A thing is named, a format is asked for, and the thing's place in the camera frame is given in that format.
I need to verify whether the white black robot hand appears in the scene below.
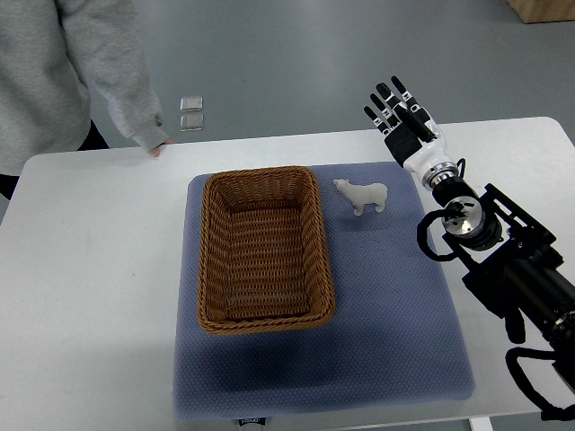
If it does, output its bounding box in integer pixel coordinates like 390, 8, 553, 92
364, 76, 459, 190

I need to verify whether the person's hand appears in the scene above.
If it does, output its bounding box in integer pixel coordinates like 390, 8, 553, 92
148, 138, 175, 158

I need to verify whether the cardboard box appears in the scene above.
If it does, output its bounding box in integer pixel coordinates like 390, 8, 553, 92
508, 0, 574, 24

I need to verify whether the person in grey sweatshirt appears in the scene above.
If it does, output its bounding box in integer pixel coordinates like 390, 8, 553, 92
1, 1, 169, 198

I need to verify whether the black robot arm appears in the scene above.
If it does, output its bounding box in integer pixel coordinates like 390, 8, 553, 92
417, 160, 574, 421

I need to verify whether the upper silver floor plate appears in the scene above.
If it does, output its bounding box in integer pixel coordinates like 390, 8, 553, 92
180, 96, 203, 112

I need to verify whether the blue foam mat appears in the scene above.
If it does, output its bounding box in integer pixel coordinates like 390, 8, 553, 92
172, 162, 475, 421

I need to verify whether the brown wicker basket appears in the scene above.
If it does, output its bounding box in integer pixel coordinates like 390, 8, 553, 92
197, 166, 336, 336

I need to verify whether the white bear figurine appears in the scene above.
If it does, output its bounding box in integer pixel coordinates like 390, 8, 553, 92
332, 179, 388, 216

